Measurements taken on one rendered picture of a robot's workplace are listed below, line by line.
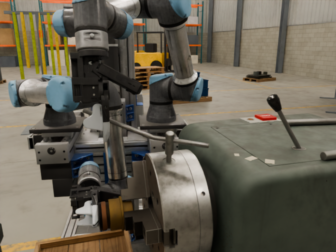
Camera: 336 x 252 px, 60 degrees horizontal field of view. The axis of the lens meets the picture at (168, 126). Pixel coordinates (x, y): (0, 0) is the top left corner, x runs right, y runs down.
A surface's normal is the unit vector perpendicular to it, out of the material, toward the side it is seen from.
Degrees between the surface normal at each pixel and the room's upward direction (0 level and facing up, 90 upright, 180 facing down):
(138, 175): 57
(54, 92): 89
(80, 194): 0
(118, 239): 0
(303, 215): 90
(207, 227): 80
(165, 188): 42
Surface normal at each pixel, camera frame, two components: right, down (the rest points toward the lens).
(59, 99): -0.59, 0.21
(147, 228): -0.01, -0.97
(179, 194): 0.20, -0.43
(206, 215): 0.25, -0.06
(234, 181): -0.84, -0.40
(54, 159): 0.12, 0.27
